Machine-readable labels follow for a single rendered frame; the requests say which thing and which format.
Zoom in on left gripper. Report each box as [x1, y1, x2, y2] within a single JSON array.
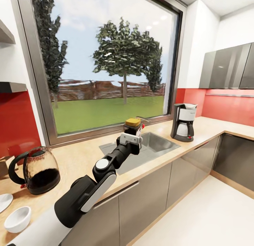
[[115, 137, 139, 160]]

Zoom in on saucer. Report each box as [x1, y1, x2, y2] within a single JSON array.
[[0, 193, 13, 212]]

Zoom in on coffee cup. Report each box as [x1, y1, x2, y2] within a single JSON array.
[[4, 206, 31, 233]]

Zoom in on paper coffee filter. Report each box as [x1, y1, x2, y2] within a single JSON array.
[[185, 103, 197, 109]]

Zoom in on electric kettle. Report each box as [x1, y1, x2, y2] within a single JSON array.
[[8, 146, 61, 195]]

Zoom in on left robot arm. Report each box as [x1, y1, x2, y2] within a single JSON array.
[[6, 133, 143, 246]]

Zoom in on bottle of coffee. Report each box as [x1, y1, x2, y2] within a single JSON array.
[[123, 118, 144, 150]]

